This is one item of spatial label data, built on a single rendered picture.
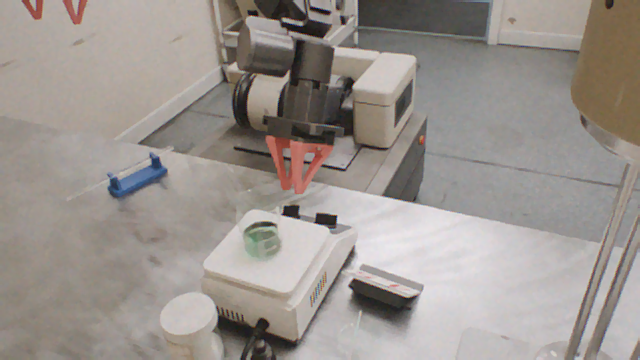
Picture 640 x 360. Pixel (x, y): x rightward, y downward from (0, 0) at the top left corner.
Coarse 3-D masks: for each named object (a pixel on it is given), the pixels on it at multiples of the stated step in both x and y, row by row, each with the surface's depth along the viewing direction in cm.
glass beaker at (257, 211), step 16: (256, 192) 62; (272, 192) 62; (240, 208) 62; (256, 208) 64; (272, 208) 59; (240, 224) 60; (256, 224) 59; (272, 224) 60; (256, 240) 60; (272, 240) 61; (256, 256) 62; (272, 256) 62
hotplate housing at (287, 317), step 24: (336, 240) 68; (336, 264) 69; (216, 288) 62; (240, 288) 61; (312, 288) 63; (216, 312) 65; (240, 312) 63; (264, 312) 61; (288, 312) 59; (312, 312) 64; (288, 336) 62
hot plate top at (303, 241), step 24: (240, 240) 65; (288, 240) 65; (312, 240) 65; (216, 264) 62; (240, 264) 62; (264, 264) 62; (288, 264) 62; (312, 264) 62; (264, 288) 59; (288, 288) 59
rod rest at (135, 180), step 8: (152, 152) 94; (152, 160) 94; (144, 168) 94; (152, 168) 94; (160, 168) 94; (128, 176) 93; (136, 176) 92; (144, 176) 92; (152, 176) 93; (112, 184) 90; (120, 184) 89; (128, 184) 91; (136, 184) 91; (144, 184) 92; (112, 192) 90; (120, 192) 89
